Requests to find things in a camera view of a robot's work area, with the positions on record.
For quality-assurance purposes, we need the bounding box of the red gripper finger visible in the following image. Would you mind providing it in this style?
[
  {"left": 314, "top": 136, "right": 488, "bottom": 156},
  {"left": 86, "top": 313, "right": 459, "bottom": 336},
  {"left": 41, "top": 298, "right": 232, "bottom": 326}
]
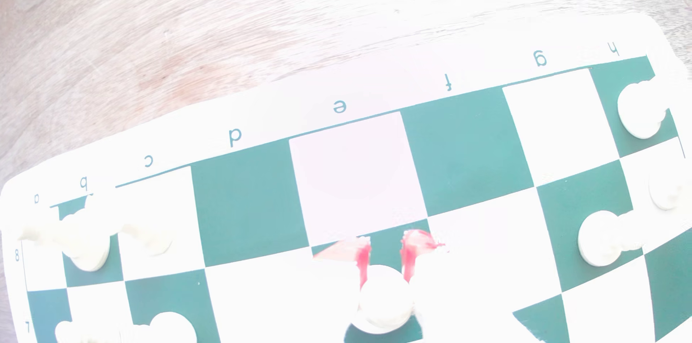
[
  {"left": 400, "top": 229, "right": 533, "bottom": 343},
  {"left": 254, "top": 236, "right": 373, "bottom": 343}
]

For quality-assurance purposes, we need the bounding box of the green and white chess mat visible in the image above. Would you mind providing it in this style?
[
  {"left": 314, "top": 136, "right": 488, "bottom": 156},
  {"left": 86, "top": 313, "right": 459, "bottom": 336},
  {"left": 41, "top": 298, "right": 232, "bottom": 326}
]
[{"left": 0, "top": 13, "right": 692, "bottom": 343}]

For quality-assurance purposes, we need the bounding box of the tall white chess piece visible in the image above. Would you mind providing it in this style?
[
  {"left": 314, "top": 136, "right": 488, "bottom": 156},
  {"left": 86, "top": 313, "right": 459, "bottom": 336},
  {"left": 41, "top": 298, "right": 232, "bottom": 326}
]
[{"left": 18, "top": 207, "right": 112, "bottom": 273}]

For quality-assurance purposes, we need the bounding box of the white chess pawn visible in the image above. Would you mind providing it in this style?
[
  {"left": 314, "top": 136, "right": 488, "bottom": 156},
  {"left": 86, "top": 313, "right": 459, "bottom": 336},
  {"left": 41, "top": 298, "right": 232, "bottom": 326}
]
[{"left": 54, "top": 320, "right": 126, "bottom": 343}]

